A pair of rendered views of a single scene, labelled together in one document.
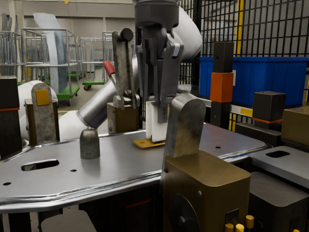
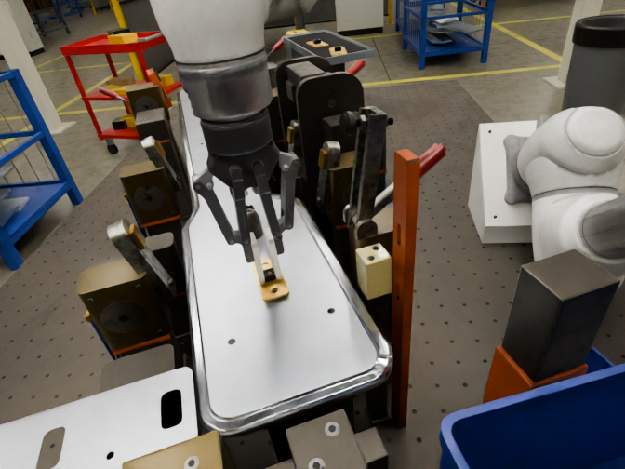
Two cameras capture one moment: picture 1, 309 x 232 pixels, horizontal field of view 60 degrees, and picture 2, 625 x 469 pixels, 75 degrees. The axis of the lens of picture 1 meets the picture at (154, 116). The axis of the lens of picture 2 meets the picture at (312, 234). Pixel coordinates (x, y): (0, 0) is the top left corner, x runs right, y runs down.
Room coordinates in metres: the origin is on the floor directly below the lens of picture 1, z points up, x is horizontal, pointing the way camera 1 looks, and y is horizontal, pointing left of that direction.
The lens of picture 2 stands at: (0.66, -0.41, 1.39)
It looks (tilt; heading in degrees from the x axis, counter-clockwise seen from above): 35 degrees down; 105
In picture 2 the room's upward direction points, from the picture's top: 7 degrees counter-clockwise
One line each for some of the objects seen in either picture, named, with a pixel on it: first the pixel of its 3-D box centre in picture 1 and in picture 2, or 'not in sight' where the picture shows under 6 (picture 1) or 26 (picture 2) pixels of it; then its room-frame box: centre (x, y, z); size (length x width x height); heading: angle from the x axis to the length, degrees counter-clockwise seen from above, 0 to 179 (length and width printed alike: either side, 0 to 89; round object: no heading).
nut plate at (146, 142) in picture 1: (157, 138); (269, 275); (0.48, 0.00, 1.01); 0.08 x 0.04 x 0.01; 119
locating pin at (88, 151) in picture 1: (89, 146); (252, 226); (0.42, 0.11, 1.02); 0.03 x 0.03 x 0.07
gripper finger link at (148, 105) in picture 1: (153, 119); (272, 254); (0.49, 0.00, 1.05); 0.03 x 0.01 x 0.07; 119
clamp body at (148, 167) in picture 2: not in sight; (162, 236); (0.12, 0.26, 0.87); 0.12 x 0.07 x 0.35; 29
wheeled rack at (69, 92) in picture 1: (54, 67); not in sight; (7.07, 2.58, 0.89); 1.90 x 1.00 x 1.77; 10
